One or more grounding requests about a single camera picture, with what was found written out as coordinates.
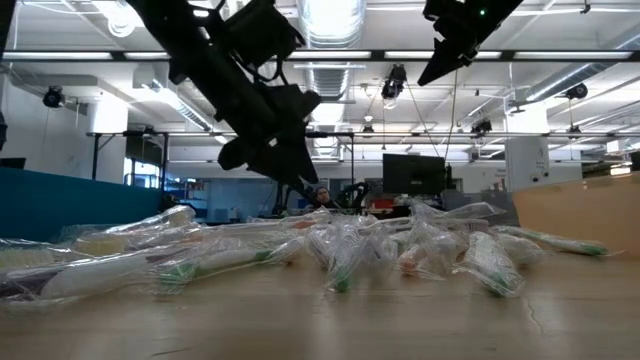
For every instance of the person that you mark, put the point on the person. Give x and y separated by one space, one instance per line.
324 196

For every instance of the black overhead crossbar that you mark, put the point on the black overhead crossbar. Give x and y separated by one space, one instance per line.
375 54

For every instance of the teal plastic bin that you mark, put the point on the teal plastic bin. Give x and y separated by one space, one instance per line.
75 205

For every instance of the black overhead camera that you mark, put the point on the black overhead camera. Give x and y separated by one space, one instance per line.
395 82

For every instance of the purple white wrapped toothbrush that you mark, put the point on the purple white wrapped toothbrush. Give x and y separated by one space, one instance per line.
382 255
240 230
100 280

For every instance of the red storage box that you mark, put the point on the red storage box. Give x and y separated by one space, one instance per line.
382 204

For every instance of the small black monitor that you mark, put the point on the small black monitor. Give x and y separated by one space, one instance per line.
12 163

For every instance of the black computer monitor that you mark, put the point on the black computer monitor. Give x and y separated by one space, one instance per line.
412 175

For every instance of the silver round ventilation duct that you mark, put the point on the silver round ventilation duct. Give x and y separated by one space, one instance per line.
330 25
560 85

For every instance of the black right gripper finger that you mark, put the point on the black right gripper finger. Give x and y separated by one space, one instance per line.
447 60

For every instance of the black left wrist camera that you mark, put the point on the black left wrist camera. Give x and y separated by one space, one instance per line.
260 30

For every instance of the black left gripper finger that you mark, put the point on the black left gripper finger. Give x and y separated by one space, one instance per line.
285 167

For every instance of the orange translucent plastic bin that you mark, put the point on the orange translucent plastic bin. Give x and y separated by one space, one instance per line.
575 215

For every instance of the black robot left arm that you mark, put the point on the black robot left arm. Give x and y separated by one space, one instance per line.
200 60

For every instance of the black metal rack frame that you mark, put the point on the black metal rack frame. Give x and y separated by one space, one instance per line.
95 155

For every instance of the white ceiling air duct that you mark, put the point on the white ceiling air duct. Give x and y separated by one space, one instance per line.
165 95

